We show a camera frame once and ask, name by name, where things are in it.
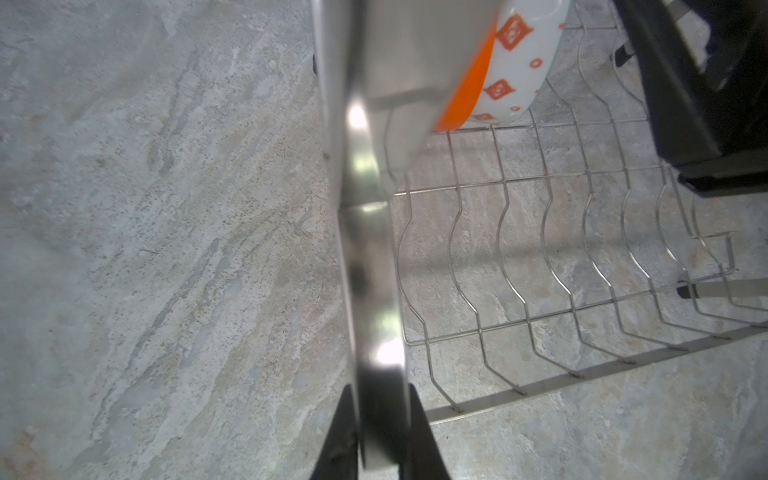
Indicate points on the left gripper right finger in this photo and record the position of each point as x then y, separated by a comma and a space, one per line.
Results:
423, 460

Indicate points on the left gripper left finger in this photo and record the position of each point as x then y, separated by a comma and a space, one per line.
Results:
338, 459

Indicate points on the steel two-tier dish rack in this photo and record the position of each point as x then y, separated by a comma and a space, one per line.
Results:
564, 306

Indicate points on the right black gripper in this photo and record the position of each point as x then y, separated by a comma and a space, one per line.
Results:
711, 124

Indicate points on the green patterned ceramic bowl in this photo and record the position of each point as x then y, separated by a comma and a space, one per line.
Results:
526, 41

